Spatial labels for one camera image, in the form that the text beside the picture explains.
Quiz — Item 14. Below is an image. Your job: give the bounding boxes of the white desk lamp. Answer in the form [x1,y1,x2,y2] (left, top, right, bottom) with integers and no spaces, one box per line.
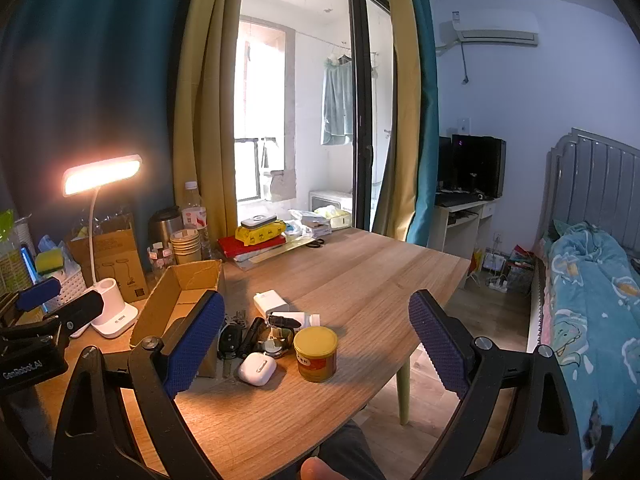
[63,154,149,339]

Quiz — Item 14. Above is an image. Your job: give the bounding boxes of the green snack bag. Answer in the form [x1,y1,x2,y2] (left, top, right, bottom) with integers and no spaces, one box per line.
[0,209,32,294]

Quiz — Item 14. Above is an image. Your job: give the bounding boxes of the black car key fob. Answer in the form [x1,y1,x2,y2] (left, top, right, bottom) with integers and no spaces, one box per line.
[217,323,243,361]

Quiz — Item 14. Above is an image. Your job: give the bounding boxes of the white plastic basket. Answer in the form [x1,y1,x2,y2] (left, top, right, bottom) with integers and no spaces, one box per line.
[37,252,87,313]

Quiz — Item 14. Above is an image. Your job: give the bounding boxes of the yellow tissue pack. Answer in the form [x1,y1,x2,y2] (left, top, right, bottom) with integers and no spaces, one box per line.
[234,220,286,246]

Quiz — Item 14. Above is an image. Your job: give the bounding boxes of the stack of paper cups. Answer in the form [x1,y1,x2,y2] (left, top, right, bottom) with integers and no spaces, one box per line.
[170,228,202,264]

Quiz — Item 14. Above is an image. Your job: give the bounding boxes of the black flashlight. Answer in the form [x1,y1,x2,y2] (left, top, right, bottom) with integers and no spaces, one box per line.
[236,316,266,359]

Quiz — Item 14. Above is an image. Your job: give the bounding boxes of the small device on tissue pack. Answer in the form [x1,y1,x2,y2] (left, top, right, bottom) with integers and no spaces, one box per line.
[241,214,277,230]

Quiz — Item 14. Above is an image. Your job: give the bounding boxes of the grey bed headboard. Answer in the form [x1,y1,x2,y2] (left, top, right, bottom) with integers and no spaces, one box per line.
[537,128,639,257]

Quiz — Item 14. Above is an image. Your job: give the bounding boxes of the white computer desk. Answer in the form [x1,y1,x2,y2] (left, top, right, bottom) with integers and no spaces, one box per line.
[427,200,499,259]

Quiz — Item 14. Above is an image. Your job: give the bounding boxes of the brown leather strap watch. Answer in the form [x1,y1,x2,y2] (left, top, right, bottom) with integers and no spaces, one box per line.
[257,312,305,359]

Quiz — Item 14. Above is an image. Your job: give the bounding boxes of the patterned glass jar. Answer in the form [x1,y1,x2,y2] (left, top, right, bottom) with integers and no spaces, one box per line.
[148,242,176,278]

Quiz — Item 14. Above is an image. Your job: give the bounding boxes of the stainless steel kettle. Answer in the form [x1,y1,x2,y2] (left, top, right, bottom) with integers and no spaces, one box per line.
[148,206,183,247]

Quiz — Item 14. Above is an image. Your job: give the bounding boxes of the lamp packaging cardboard box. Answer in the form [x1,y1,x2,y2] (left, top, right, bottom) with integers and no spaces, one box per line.
[65,212,149,304]

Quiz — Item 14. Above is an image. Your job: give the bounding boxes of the red book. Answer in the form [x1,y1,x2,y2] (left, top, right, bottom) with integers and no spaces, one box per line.
[218,234,286,259]

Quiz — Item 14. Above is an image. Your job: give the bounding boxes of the white air conditioner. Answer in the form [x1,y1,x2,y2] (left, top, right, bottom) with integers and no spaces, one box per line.
[436,9,539,51]

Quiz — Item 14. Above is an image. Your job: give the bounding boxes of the white microwave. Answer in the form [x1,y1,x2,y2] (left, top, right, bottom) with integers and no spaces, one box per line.
[309,190,352,214]

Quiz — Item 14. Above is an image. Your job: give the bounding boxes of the white box stack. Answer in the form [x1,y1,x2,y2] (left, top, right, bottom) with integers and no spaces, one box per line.
[288,205,352,238]

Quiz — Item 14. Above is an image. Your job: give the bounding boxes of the white earbuds case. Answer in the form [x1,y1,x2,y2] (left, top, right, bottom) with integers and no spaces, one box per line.
[236,352,277,387]

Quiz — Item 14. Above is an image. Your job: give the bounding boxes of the white power adapter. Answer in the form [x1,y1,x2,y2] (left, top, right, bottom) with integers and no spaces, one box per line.
[253,289,291,318]

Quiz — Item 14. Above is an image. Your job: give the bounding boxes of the yellow lid jar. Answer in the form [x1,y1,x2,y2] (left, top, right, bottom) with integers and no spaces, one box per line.
[294,326,338,382]

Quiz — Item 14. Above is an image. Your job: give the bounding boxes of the yellow curtain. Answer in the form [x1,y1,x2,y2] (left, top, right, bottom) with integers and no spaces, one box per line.
[172,0,241,242]

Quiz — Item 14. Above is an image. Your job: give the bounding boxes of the blue cartoon blanket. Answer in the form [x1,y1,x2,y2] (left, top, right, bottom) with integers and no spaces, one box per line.
[540,221,639,474]

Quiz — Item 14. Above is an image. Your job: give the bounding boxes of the black monitor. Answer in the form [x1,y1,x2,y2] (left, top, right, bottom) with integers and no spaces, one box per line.
[435,134,506,207]

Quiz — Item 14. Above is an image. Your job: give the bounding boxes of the hanging green towel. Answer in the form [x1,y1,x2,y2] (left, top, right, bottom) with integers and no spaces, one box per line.
[321,55,355,145]

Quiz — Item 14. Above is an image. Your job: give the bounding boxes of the clear plastic water bottle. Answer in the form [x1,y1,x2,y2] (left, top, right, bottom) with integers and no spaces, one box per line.
[180,181,212,260]

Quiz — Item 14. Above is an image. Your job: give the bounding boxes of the yellow green sponge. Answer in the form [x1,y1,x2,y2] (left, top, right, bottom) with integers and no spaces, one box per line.
[35,247,64,275]

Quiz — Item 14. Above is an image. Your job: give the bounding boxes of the black scissors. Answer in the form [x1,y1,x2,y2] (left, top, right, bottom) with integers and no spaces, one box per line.
[306,238,326,248]

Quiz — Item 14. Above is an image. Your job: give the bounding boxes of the white pill bottle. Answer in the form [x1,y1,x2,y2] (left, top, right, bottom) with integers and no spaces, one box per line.
[268,311,321,332]

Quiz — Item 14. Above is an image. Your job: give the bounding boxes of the teal curtain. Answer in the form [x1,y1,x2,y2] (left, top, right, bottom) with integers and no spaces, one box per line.
[407,0,439,247]

